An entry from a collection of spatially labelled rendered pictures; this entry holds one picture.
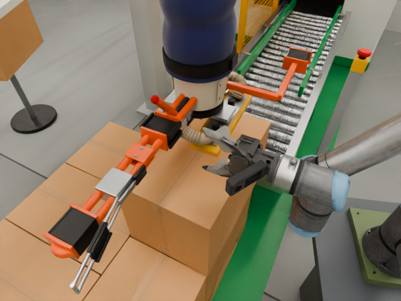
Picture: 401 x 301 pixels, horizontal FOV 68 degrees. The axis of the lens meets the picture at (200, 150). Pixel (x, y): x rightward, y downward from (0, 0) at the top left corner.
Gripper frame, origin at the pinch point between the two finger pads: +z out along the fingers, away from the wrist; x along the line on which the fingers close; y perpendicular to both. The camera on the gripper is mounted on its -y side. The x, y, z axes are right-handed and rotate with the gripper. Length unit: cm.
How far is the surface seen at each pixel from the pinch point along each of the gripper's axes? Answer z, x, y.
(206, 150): 3.1, -11.4, 10.6
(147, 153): 11.4, 1.4, -8.0
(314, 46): -7, -71, 217
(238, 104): 1.7, -10.6, 36.0
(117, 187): 11.5, 1.5, -20.3
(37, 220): 79, -69, -17
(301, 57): -14, 2, 56
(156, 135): 12.3, 2.0, -1.8
